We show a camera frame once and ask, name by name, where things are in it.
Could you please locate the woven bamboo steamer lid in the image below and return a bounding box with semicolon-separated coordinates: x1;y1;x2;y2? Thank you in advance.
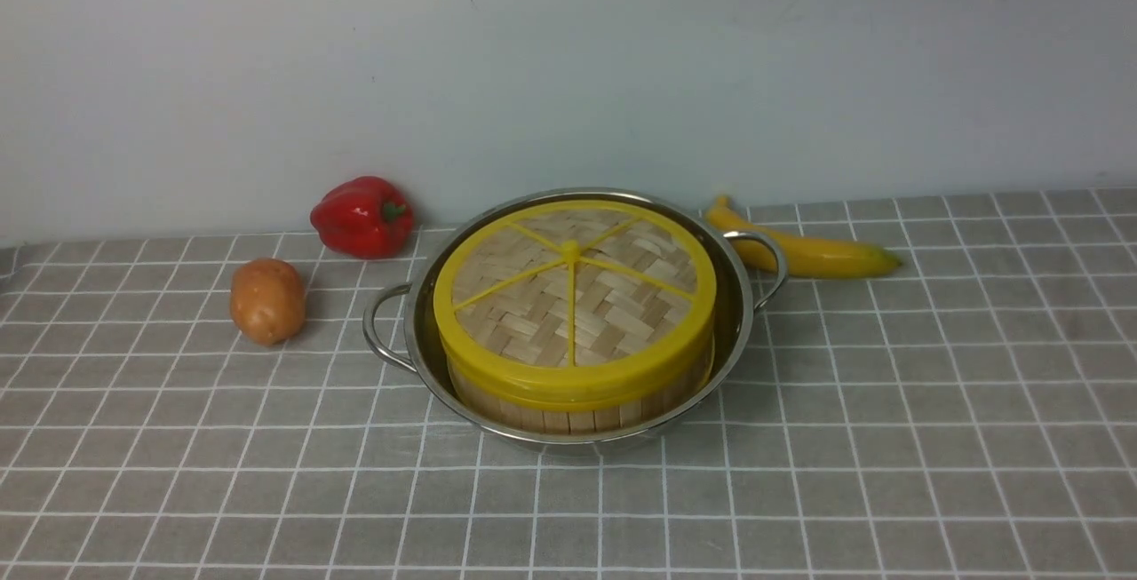
432;198;717;413

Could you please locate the yellow banana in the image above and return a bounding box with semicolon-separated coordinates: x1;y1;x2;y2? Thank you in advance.
704;194;904;280

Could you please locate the stainless steel pot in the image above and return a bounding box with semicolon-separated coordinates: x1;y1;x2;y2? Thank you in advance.
362;187;788;458

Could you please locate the red bell pepper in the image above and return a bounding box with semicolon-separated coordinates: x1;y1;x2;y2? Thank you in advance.
309;176;415;260

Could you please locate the brown potato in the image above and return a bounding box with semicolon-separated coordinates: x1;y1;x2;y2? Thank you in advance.
230;258;307;346

